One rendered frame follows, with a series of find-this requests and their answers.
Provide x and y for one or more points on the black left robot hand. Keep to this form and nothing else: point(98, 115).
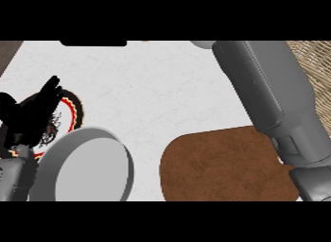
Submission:
point(30, 115)

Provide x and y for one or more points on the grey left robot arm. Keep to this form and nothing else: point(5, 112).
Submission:
point(7, 179)

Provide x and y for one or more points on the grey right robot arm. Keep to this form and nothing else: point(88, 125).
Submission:
point(270, 94)

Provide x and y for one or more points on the brown wooden cutting board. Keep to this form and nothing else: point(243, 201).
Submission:
point(224, 167)

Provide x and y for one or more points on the wicker basket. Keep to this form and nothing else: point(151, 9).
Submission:
point(324, 85)

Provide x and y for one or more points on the patterned round plate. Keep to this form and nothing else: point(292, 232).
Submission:
point(72, 110)

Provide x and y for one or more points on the grey round pan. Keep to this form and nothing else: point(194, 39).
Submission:
point(86, 167)

